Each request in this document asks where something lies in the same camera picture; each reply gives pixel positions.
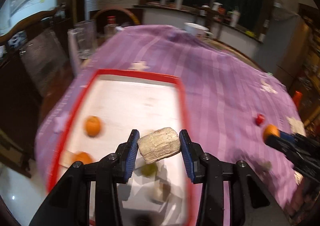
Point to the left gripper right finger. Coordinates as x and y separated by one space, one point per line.
250 201

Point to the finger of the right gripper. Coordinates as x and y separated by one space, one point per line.
287 137
281 144

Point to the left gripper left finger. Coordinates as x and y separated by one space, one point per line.
68 201

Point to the orange mandarin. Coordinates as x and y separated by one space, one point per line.
83 157
270 130
92 126

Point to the small beige block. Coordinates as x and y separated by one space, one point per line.
160 192

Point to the large beige layered block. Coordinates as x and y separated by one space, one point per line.
158 145

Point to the round beige chunk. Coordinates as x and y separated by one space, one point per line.
266 166

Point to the red tomato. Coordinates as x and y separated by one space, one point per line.
259 119
143 220

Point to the cream knitted cloth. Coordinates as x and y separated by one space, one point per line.
296 126

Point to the orange red object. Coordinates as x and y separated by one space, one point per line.
297 97

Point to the purple striped tablecloth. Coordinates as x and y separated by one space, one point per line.
223 96

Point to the red rimmed white tray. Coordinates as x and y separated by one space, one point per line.
124 101

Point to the white thermos bottle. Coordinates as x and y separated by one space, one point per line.
235 16

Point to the white mug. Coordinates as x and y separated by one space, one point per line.
197 30

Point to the dark small side table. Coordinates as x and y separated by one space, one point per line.
212 17

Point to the wooden chair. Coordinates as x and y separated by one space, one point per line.
40 40

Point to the red capped bottle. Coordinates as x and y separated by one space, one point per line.
110 28

